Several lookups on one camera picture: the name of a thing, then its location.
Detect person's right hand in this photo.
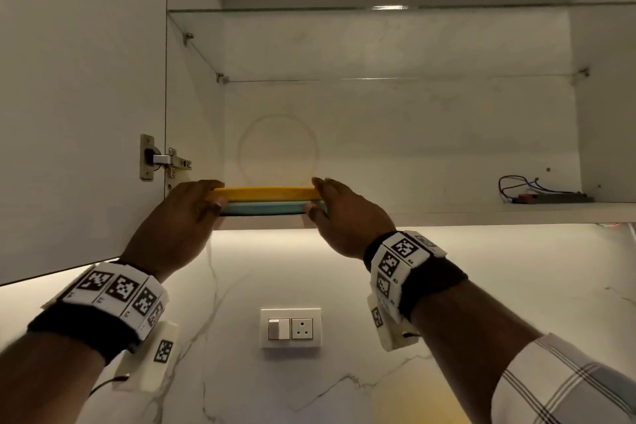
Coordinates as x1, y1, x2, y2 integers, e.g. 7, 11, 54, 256
303, 176, 398, 262

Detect person's left hand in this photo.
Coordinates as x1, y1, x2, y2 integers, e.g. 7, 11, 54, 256
119, 179, 229, 283

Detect teal plate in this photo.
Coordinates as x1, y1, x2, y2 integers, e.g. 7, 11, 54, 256
217, 199, 329, 217

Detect yellow plate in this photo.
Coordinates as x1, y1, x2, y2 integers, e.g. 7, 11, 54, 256
206, 185, 324, 203

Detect person's left forearm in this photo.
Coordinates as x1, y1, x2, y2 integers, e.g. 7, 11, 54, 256
0, 331, 108, 424

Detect person's right forearm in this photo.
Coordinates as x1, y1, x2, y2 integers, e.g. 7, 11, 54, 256
409, 282, 543, 424

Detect metal cabinet door hinge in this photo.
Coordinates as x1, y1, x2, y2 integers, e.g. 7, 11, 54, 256
139, 134, 193, 182

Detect glass cabinet shelf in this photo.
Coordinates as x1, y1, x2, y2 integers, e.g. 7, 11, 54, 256
168, 1, 636, 85

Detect right wrist marker band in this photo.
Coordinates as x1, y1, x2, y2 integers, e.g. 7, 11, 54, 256
363, 229, 469, 323

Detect wrist marker band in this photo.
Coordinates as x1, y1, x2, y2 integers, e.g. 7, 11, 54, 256
363, 229, 469, 323
27, 261, 170, 365

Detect left wrist marker band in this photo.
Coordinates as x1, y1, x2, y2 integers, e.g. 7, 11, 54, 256
27, 261, 170, 365

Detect grey LED driver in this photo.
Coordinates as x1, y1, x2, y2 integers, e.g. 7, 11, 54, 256
516, 191, 596, 205

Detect striped shirt sleeve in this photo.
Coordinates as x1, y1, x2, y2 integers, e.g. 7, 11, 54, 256
490, 333, 636, 424

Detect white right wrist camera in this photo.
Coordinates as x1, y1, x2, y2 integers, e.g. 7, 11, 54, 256
366, 294, 421, 352

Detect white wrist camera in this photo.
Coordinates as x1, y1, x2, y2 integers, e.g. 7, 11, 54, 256
366, 294, 421, 352
113, 321, 180, 394

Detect white wall switch socket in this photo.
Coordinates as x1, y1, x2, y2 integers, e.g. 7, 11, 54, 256
260, 307, 323, 350

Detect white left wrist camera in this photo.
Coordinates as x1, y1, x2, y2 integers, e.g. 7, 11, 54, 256
113, 321, 180, 394

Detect dark driver wires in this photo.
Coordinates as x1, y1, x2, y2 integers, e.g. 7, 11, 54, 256
498, 175, 577, 202

